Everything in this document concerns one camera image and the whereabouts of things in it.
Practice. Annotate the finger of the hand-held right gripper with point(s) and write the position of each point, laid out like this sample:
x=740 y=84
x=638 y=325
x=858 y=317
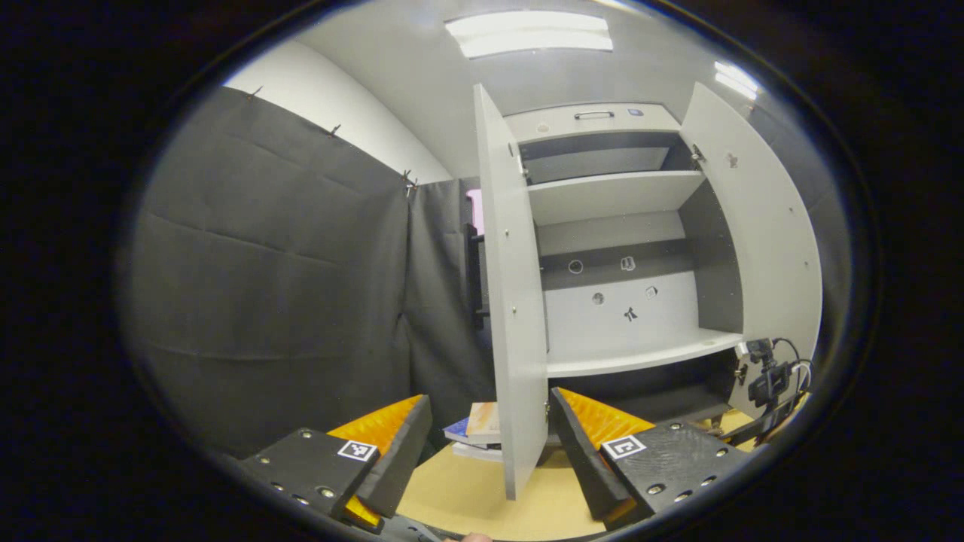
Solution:
x=753 y=430

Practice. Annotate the white shoe cabinet door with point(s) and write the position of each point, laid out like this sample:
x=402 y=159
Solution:
x=516 y=301
x=768 y=241

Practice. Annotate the blue book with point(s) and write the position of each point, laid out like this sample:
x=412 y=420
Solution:
x=456 y=430

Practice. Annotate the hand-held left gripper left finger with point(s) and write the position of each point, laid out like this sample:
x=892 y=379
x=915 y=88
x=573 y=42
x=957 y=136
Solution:
x=395 y=459

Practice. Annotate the white book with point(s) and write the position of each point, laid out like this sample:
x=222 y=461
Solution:
x=478 y=452

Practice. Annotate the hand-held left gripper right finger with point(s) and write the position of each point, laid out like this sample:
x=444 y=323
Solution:
x=580 y=452

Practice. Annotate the black backdrop cloth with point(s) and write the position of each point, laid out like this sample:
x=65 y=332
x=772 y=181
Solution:
x=271 y=286
x=834 y=256

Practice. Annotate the beige book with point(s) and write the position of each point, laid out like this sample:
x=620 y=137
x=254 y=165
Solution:
x=483 y=421

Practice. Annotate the ceiling light panel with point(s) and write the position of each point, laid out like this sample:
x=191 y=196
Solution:
x=527 y=34
x=736 y=79

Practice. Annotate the white shoe cabinet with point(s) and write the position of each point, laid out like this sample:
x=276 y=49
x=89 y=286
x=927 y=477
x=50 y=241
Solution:
x=610 y=196

